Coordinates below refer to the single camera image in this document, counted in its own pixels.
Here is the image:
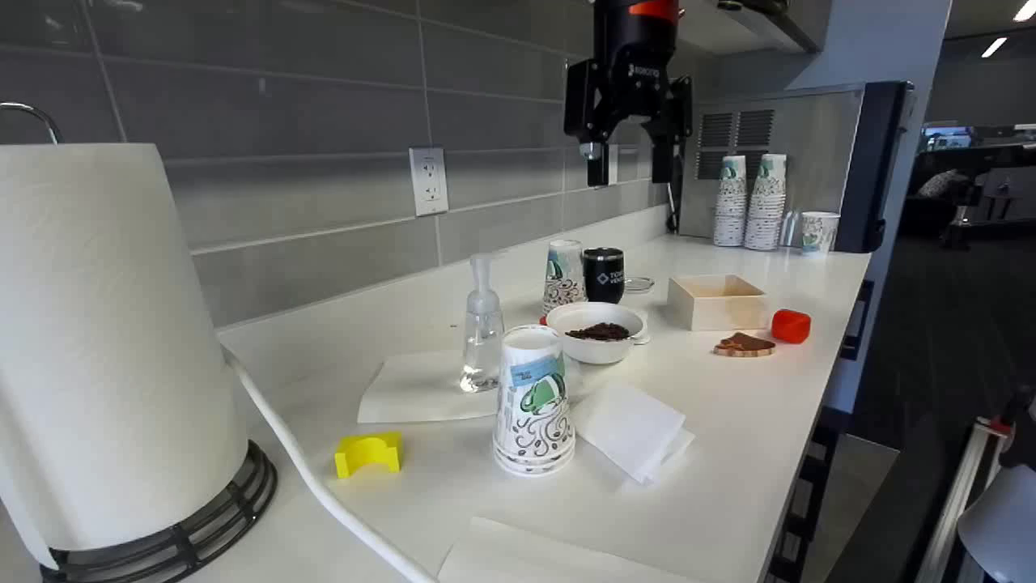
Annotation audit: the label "wooden box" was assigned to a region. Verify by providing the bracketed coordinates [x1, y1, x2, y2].
[666, 276, 769, 329]

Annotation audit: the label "red plastic cap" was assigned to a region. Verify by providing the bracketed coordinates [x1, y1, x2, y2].
[770, 306, 813, 343]

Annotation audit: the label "white paper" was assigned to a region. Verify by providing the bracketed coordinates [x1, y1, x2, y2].
[574, 385, 696, 487]

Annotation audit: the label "printed paper cup back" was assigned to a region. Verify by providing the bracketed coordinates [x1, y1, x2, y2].
[545, 241, 583, 303]

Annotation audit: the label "stacked paper cups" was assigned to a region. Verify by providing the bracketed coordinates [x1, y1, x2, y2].
[746, 153, 787, 250]
[714, 156, 748, 245]

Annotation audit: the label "single paper cup far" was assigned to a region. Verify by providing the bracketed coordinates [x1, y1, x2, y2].
[799, 210, 838, 257]

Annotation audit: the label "white bowl with food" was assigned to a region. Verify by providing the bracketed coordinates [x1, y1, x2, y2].
[549, 302, 647, 367]

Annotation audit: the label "white wall outlet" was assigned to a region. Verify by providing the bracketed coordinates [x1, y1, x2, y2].
[408, 150, 451, 216]

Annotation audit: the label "stacked paper cups right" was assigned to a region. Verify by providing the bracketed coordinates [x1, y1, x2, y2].
[746, 153, 787, 250]

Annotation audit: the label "white paper towel roll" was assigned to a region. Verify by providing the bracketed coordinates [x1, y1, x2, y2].
[0, 139, 253, 574]

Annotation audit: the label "black tumbler mug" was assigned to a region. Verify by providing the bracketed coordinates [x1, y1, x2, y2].
[583, 245, 624, 303]

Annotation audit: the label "yellow plastic clip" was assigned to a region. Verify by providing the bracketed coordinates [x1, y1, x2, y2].
[334, 435, 402, 480]

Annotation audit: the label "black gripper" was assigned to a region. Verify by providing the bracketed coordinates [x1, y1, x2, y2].
[564, 0, 689, 188]

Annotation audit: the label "white power cable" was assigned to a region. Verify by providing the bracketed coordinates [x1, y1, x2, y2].
[221, 350, 434, 583]

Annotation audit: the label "stacked paper cups left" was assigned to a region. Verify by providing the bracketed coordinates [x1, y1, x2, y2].
[714, 156, 748, 245]

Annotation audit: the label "brown food piece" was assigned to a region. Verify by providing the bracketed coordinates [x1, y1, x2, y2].
[714, 333, 778, 356]

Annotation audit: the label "upside-down printed paper cup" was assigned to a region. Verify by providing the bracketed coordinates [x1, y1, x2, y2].
[494, 328, 577, 476]

